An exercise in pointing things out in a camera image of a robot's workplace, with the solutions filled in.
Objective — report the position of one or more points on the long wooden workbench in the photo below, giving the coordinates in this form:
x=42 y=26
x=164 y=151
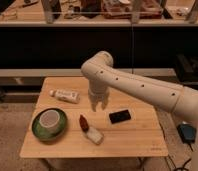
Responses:
x=153 y=72

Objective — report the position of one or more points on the green plate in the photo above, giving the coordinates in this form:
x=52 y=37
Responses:
x=42 y=134

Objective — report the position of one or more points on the blue foot pedal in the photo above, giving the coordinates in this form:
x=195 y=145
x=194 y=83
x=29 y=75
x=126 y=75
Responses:
x=187 y=133

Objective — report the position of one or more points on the white cup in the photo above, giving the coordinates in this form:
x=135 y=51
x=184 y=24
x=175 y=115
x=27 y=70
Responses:
x=50 y=120

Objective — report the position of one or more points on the red brown small object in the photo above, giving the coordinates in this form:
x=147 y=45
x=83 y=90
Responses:
x=83 y=123

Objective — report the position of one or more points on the white tube bottle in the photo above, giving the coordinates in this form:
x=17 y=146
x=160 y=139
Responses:
x=65 y=95

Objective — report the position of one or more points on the wooden folding table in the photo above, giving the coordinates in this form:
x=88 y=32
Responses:
x=141 y=136

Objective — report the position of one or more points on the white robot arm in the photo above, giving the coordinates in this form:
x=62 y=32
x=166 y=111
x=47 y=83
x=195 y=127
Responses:
x=170 y=97

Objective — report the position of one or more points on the black phone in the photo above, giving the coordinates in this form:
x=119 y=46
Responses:
x=119 y=116

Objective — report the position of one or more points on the red toolbox tray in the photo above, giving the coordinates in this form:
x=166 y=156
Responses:
x=123 y=9

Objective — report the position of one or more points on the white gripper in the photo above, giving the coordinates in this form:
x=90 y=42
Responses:
x=98 y=97

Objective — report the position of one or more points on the black equipment on right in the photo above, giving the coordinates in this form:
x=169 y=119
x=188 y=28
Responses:
x=186 y=68

